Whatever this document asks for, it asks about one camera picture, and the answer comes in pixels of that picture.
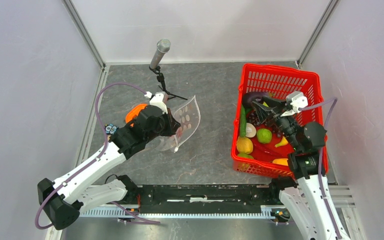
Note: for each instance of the yellow banana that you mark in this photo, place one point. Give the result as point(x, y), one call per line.
point(283, 142)

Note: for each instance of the red chili pepper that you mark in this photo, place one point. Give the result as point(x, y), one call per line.
point(262, 150)

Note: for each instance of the silver microphone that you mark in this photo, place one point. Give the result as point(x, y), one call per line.
point(162, 47)

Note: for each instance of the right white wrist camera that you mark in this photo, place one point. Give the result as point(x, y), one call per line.
point(295, 101)

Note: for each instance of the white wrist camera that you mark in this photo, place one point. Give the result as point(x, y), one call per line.
point(159, 99)
point(295, 101)

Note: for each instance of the dark red grape bunch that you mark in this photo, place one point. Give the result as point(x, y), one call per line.
point(255, 118)

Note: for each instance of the white mushroom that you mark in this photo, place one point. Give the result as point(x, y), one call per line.
point(250, 130)

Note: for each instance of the orange fruit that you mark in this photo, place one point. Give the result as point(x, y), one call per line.
point(281, 161)

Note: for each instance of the yellow lemon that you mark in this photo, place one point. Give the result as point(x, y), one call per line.
point(244, 145)

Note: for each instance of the clear dotted zip bag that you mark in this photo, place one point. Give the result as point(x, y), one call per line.
point(189, 116)

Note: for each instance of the purple eggplant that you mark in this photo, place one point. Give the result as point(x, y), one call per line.
point(249, 97)

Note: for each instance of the green apple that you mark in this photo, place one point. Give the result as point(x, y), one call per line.
point(264, 135)
point(246, 156)

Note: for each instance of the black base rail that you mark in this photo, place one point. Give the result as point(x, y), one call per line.
point(198, 200)

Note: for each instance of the blue owl toy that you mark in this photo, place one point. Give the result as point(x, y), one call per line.
point(110, 128)

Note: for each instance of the black mini tripod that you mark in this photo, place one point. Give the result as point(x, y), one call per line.
point(161, 79)

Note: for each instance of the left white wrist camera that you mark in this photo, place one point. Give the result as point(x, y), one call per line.
point(159, 99)

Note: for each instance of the red plastic basket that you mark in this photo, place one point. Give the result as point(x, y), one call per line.
point(279, 81)

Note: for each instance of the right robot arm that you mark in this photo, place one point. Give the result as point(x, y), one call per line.
point(306, 194)

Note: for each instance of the green cucumber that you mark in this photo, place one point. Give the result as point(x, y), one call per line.
point(242, 122)

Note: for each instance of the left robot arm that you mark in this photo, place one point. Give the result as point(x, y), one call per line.
point(60, 199)

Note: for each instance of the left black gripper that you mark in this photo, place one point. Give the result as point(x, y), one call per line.
point(173, 124)

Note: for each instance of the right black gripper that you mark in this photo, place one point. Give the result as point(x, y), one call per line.
point(276, 107)

